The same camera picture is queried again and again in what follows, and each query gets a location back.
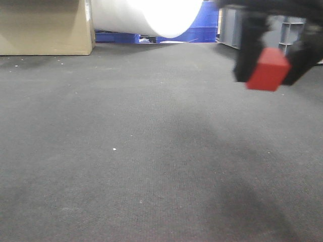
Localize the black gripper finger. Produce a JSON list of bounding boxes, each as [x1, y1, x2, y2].
[[282, 25, 322, 86], [233, 11, 269, 82]]

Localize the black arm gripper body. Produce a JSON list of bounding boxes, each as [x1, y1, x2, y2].
[[216, 0, 322, 33]]

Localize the red magnetic cube block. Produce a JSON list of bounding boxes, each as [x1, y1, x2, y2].
[[246, 47, 292, 92]]

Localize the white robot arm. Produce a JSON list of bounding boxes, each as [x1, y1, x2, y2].
[[92, 1, 322, 90]]

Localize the blue stacked crates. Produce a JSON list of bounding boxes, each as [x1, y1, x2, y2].
[[91, 1, 219, 38]]

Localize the dark grey table mat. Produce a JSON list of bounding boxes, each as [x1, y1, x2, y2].
[[1, 43, 322, 241]]

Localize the cardboard box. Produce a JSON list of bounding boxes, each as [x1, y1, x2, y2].
[[1, 1, 95, 55]]

